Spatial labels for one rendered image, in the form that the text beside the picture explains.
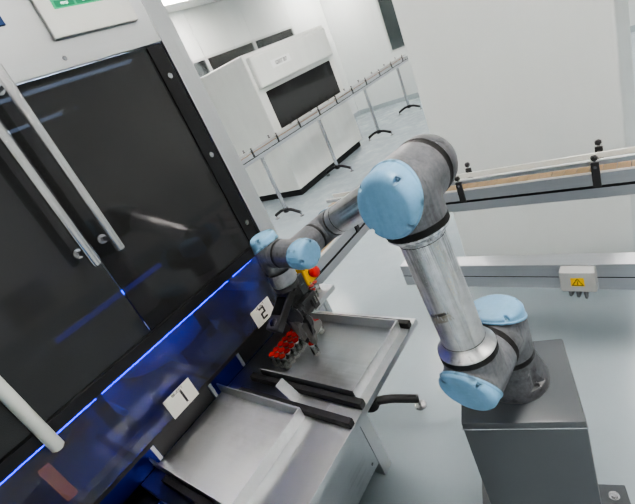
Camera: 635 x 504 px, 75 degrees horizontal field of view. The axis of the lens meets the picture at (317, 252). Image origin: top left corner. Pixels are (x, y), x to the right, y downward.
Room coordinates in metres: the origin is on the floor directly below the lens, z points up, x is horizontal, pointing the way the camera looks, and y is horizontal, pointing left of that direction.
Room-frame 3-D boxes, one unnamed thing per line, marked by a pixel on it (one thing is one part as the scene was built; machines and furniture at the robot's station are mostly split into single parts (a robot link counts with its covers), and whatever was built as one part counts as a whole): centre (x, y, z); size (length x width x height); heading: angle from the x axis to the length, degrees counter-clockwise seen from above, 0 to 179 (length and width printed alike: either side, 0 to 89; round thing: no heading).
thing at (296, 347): (1.07, 0.16, 0.90); 0.18 x 0.02 x 0.05; 134
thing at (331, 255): (1.63, -0.03, 0.92); 0.69 x 0.15 x 0.16; 134
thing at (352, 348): (0.99, 0.09, 0.90); 0.34 x 0.26 x 0.04; 44
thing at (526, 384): (0.72, -0.30, 0.84); 0.15 x 0.15 x 0.10
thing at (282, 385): (0.85, 0.19, 0.91); 0.14 x 0.03 x 0.06; 45
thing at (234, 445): (0.83, 0.41, 0.90); 0.34 x 0.26 x 0.04; 44
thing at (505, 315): (0.72, -0.30, 0.96); 0.13 x 0.12 x 0.14; 129
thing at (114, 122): (1.08, 0.30, 1.51); 0.43 x 0.01 x 0.59; 134
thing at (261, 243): (1.02, 0.11, 1.23); 0.09 x 0.08 x 0.11; 39
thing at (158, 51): (1.21, 0.16, 1.40); 0.05 x 0.01 x 0.80; 134
